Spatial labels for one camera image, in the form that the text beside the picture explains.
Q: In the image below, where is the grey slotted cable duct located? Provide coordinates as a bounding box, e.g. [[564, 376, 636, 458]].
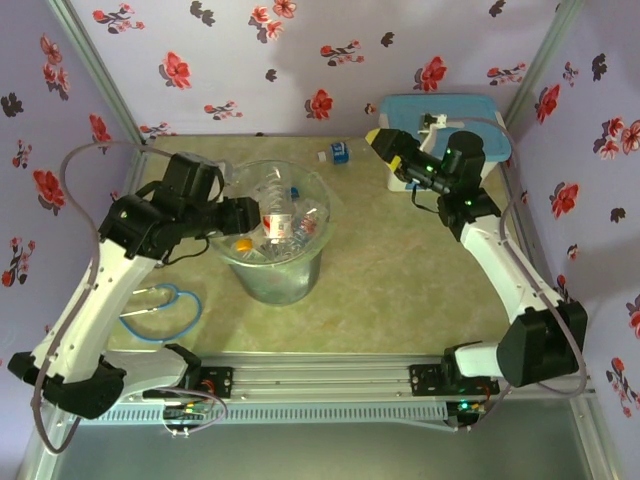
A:
[[99, 402, 449, 426]]

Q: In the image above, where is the clear plastic bin with liner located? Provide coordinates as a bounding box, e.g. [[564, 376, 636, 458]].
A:
[[212, 159, 335, 306]]

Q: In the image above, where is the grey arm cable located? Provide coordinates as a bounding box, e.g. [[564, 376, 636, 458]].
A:
[[30, 141, 229, 455], [447, 115, 590, 434]]

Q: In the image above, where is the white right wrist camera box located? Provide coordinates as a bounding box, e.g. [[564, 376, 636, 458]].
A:
[[417, 113, 452, 151]]

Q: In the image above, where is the clear bottle red label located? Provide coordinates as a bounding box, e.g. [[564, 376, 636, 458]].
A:
[[253, 168, 297, 251]]

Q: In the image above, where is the grey right arm cable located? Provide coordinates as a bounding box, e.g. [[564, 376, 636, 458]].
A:
[[447, 115, 590, 434]]

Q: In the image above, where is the aluminium extrusion frame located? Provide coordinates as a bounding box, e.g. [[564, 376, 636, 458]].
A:
[[17, 0, 621, 480]]

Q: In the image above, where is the blue cable loop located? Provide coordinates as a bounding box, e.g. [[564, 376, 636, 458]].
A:
[[118, 283, 203, 344]]

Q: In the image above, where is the small bottle blue label white cap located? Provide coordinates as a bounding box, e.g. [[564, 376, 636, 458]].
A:
[[316, 141, 354, 165]]

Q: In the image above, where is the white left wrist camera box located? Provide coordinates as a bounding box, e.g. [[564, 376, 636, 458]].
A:
[[212, 158, 240, 187]]

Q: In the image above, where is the white storage box blue lid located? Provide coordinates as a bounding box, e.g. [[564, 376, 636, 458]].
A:
[[377, 94, 515, 194]]

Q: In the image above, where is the grey left arm cable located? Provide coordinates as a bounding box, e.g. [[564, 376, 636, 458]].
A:
[[30, 141, 229, 455]]

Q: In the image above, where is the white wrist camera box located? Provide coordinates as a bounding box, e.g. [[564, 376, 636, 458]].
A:
[[417, 113, 452, 151], [212, 158, 240, 187]]

